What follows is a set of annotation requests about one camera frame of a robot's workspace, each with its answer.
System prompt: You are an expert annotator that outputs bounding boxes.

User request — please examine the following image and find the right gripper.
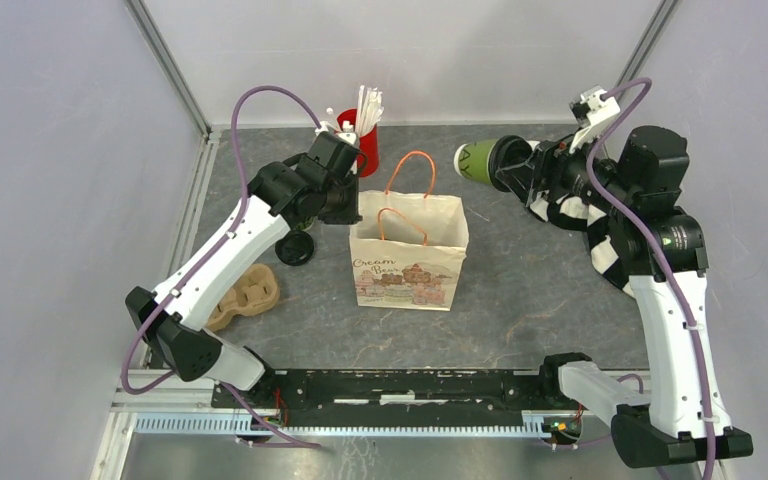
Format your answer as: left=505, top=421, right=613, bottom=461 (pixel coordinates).
left=498, top=121, right=639, bottom=216

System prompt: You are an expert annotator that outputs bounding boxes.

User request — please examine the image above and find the brown paper takeout bag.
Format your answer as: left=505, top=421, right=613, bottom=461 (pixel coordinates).
left=348, top=150, right=469, bottom=311

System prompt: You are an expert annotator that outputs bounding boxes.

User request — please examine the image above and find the white wrapped straws bundle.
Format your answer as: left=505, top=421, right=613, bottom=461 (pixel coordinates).
left=321, top=85, right=384, bottom=137

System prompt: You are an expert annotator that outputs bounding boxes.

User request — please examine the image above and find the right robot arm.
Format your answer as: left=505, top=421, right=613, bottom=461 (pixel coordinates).
left=487, top=126, right=754, bottom=468

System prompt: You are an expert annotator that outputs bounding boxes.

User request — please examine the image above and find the stack of black lids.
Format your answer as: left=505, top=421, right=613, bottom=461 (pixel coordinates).
left=274, top=230, right=315, bottom=267

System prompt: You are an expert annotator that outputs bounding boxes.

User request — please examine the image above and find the green paper coffee cup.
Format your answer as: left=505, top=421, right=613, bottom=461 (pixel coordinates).
left=453, top=138, right=509, bottom=192

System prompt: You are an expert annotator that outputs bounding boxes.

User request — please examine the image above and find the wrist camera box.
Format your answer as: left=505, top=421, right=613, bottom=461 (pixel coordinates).
left=314, top=121, right=359, bottom=147
left=568, top=86, right=621, bottom=154

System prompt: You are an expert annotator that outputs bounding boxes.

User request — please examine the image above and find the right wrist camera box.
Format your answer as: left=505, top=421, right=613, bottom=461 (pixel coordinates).
left=568, top=86, right=621, bottom=154

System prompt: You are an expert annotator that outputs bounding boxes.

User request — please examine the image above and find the black white striped cloth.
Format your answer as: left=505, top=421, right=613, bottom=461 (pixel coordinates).
left=527, top=192, right=634, bottom=298

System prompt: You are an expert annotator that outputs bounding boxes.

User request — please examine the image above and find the black plastic cup lid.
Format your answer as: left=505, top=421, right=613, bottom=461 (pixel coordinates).
left=488, top=135, right=538, bottom=196

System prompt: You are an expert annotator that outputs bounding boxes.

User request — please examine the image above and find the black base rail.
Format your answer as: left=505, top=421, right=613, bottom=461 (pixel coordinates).
left=241, top=368, right=583, bottom=428

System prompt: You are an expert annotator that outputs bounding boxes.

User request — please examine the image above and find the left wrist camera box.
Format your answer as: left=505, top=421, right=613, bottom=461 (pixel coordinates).
left=314, top=121, right=359, bottom=147

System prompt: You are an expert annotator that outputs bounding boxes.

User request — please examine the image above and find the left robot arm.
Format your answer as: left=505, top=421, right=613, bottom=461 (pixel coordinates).
left=125, top=131, right=363, bottom=408

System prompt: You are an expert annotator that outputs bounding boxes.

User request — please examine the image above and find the red cup holder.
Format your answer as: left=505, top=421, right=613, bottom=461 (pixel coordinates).
left=337, top=109, right=380, bottom=177

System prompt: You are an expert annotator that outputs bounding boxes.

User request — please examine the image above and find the cardboard cup carrier tray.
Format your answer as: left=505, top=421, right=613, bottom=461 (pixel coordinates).
left=207, top=263, right=280, bottom=332

